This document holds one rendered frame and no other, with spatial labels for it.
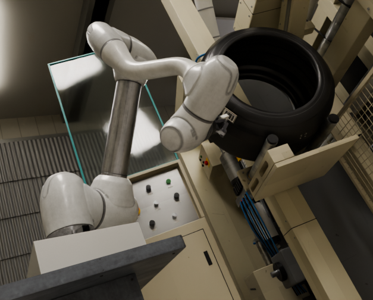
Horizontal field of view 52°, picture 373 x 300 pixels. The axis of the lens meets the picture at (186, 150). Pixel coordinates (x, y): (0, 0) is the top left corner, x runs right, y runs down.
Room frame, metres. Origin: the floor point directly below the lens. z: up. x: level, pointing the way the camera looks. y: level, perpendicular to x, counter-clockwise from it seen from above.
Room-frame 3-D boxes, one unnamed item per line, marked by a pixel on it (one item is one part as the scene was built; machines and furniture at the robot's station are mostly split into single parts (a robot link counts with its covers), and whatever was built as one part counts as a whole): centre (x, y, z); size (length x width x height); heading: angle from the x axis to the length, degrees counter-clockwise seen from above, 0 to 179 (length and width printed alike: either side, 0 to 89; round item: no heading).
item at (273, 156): (1.55, -0.27, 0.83); 0.36 x 0.09 x 0.06; 15
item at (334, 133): (1.89, -0.72, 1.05); 0.20 x 0.15 x 0.30; 15
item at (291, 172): (1.58, -0.41, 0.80); 0.37 x 0.36 x 0.02; 105
